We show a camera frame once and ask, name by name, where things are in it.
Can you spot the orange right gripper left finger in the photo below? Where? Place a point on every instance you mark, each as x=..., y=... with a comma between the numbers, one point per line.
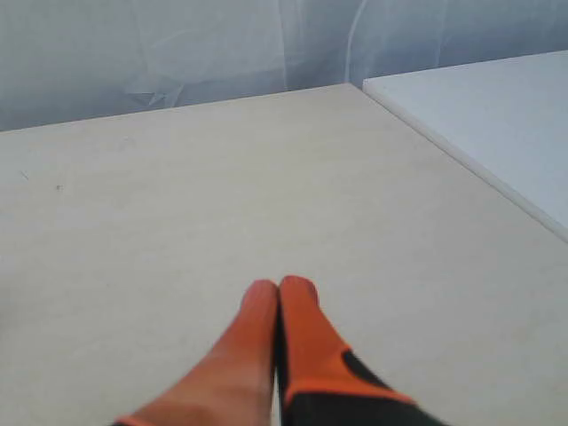
x=233, y=382

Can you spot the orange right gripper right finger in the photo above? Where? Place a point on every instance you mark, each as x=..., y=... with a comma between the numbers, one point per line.
x=321, y=381

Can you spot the grey fabric backdrop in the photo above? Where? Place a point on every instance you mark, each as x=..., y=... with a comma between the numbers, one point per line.
x=71, y=60

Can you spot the white board on table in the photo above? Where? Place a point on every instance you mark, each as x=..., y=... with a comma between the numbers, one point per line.
x=505, y=120

